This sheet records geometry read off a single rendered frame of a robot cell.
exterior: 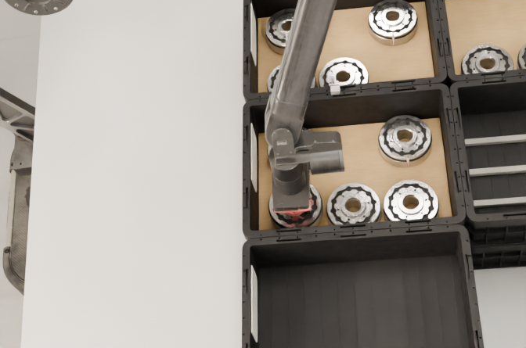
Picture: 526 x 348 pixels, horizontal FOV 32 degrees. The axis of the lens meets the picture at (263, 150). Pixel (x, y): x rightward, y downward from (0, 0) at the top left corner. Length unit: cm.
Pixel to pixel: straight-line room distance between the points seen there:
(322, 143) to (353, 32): 50
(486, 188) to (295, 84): 49
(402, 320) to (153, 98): 82
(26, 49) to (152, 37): 111
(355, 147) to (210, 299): 42
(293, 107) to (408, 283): 42
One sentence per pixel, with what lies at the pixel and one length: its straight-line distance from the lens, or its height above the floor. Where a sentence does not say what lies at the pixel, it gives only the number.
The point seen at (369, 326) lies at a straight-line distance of 167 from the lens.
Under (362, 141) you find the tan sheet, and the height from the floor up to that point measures 83.
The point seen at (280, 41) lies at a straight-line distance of 196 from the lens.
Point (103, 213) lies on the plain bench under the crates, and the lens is 201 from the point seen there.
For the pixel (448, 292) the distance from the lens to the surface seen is 170.
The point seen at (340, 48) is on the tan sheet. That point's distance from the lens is 197.
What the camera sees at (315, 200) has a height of 86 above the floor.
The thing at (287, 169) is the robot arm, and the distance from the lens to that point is 155.
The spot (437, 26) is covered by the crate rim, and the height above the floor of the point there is 93.
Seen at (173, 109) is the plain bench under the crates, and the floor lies 70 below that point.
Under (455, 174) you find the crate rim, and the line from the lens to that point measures 170.
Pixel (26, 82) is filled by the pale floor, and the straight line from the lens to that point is 321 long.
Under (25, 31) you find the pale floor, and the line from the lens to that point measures 335.
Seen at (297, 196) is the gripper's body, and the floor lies 96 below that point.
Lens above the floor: 241
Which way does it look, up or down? 58 degrees down
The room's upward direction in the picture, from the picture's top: 16 degrees counter-clockwise
